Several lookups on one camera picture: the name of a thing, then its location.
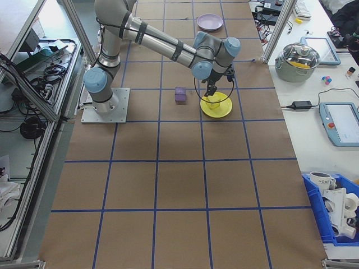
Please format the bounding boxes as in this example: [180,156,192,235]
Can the yellow foam block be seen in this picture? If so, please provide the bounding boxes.
[205,95,221,110]

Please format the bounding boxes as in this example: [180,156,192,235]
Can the purple foam block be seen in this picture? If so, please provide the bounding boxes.
[174,86,187,105]

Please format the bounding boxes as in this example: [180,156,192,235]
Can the yellow round plate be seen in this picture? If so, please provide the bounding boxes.
[200,92,233,119]

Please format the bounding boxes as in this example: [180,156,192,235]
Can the purple round plate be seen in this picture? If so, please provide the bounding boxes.
[196,13,224,31]

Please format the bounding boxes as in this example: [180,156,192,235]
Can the plain black electronics box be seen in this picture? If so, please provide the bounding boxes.
[263,12,282,25]

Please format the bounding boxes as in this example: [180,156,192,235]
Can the steel pot with lid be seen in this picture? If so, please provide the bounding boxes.
[274,42,321,83]

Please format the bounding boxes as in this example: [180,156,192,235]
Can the black box with label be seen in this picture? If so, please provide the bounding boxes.
[262,0,284,12]

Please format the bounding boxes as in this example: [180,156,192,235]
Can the black power adapter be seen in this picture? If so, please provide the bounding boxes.
[291,100,312,110]

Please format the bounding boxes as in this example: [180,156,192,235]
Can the blue teach pendant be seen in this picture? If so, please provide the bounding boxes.
[300,36,342,66]
[319,101,359,147]

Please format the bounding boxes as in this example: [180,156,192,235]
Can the white side table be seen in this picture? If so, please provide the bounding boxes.
[248,0,359,260]

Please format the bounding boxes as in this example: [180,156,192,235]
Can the white keyboard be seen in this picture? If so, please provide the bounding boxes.
[293,0,312,20]

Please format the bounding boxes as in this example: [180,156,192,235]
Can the black bag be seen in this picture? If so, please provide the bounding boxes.
[330,0,359,37]

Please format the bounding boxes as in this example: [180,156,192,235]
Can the white printed mug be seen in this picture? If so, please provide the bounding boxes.
[309,171,336,191]

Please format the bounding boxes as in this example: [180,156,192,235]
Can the blue plastic bin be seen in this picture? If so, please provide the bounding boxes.
[302,173,359,247]

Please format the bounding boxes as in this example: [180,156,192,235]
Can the white pipe fittings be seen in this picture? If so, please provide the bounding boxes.
[321,187,359,242]

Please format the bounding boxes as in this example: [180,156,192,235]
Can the green circuit board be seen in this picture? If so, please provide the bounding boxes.
[21,47,62,71]

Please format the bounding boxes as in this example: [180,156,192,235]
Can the white crumpled cloth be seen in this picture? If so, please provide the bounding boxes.
[0,155,21,211]

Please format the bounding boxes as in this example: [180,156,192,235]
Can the aluminium profile post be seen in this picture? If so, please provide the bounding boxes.
[262,0,297,65]

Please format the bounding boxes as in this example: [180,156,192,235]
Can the white square base plate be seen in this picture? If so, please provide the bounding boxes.
[81,87,131,124]

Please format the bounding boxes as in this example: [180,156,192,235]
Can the black adapter cable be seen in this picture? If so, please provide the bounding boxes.
[311,88,359,109]

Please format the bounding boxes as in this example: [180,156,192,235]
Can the V-shaped metal bar frame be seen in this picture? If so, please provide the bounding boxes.
[0,0,98,264]

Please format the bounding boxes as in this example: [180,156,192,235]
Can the coiled black cable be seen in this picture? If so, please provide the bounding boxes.
[20,115,42,140]

